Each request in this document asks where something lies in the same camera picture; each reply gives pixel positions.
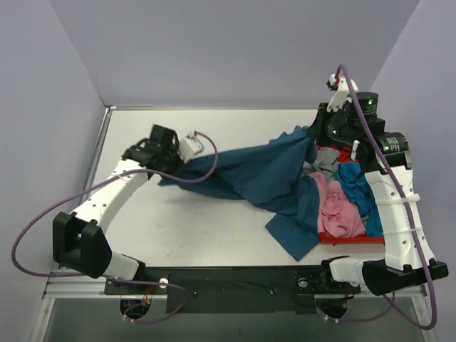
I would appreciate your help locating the aluminium front rail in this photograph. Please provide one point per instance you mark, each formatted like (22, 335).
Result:
(84, 287)

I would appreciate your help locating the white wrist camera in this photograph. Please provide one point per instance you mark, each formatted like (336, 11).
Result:
(339, 86)
(189, 147)

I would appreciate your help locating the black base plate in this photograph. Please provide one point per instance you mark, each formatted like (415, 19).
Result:
(240, 289)

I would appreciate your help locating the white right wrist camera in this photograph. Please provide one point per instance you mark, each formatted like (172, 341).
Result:
(339, 86)

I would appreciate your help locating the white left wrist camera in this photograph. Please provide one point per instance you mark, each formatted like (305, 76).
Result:
(189, 147)

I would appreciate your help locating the bright blue t shirt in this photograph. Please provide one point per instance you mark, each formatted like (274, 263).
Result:
(359, 193)

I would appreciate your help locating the pink t shirt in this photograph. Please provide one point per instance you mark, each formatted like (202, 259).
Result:
(337, 216)

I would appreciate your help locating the grey t shirt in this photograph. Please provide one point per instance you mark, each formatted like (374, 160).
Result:
(326, 163)

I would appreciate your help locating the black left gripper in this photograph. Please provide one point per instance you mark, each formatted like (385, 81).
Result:
(170, 162)

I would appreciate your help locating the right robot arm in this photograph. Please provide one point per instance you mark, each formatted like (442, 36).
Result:
(387, 165)

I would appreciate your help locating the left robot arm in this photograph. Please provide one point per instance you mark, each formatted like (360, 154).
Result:
(79, 241)

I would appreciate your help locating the dark blue t shirt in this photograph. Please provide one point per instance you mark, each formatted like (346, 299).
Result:
(270, 177)

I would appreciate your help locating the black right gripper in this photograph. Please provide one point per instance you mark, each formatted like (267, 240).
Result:
(318, 122)

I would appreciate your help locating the red plastic bin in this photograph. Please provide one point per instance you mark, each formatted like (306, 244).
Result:
(345, 157)

